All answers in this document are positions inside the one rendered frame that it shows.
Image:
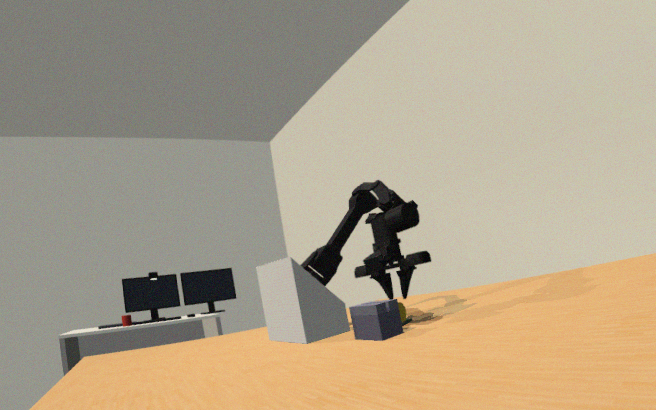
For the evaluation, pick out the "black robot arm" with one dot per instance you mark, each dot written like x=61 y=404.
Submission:
x=396 y=216

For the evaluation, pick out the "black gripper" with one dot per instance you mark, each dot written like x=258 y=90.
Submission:
x=407 y=266

